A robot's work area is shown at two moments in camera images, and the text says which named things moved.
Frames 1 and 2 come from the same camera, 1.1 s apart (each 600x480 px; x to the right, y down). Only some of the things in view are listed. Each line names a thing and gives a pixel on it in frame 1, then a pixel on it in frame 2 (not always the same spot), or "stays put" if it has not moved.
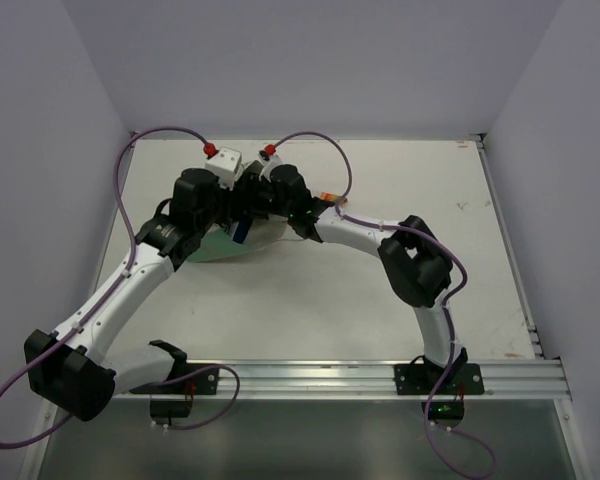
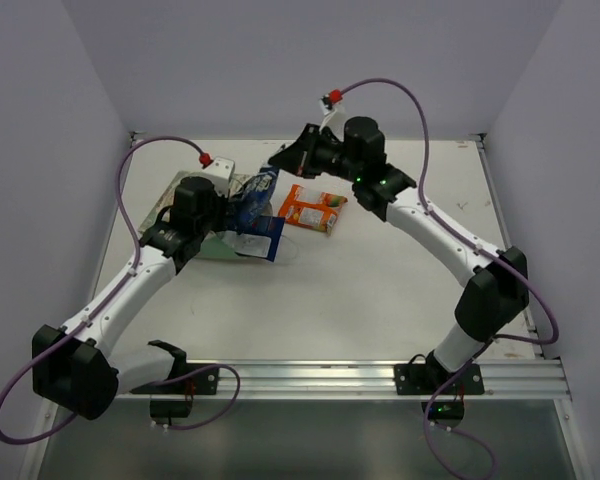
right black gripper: (249, 185) → (294, 158)
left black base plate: (203, 380) stays put
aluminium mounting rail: (369, 382) stays put
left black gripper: (227, 211) stays put
